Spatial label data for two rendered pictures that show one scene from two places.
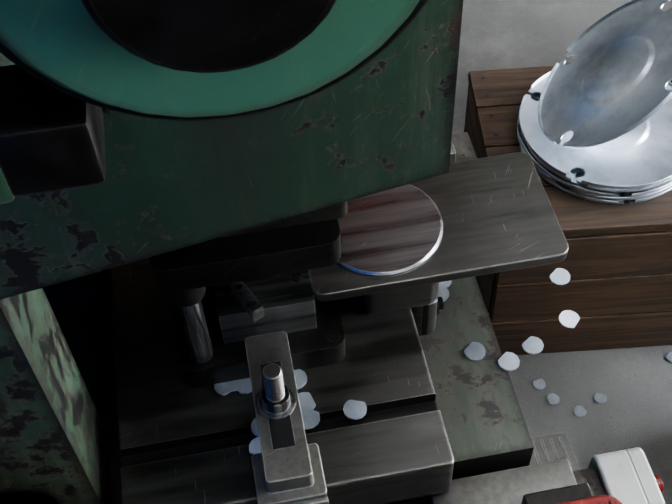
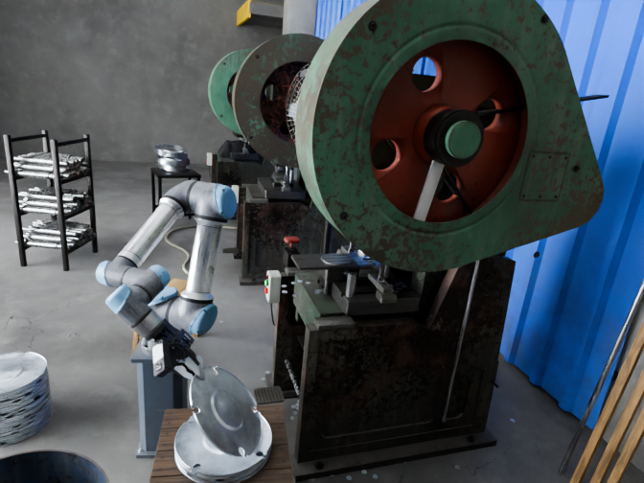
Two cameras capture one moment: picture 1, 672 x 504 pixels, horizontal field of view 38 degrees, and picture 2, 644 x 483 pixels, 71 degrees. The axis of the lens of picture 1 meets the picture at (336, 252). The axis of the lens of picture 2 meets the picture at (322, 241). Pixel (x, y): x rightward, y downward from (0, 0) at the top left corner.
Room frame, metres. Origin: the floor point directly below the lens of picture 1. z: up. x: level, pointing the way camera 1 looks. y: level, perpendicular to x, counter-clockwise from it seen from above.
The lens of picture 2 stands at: (2.28, -0.42, 1.42)
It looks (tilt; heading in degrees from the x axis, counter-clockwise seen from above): 19 degrees down; 169
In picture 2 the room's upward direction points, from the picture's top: 5 degrees clockwise
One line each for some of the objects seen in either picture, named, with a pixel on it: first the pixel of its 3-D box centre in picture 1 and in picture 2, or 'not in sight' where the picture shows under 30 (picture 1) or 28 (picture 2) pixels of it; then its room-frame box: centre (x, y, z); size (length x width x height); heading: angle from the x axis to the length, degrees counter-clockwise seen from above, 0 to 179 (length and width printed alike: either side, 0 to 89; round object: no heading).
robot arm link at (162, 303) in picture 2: not in sight; (163, 307); (0.73, -0.70, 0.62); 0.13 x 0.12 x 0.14; 62
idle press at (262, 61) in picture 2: not in sight; (325, 166); (-1.16, 0.20, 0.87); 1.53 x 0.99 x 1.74; 96
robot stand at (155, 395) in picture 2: not in sight; (164, 395); (0.72, -0.70, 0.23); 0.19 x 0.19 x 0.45; 87
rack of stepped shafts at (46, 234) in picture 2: not in sight; (54, 199); (-1.25, -1.81, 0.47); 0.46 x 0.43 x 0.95; 78
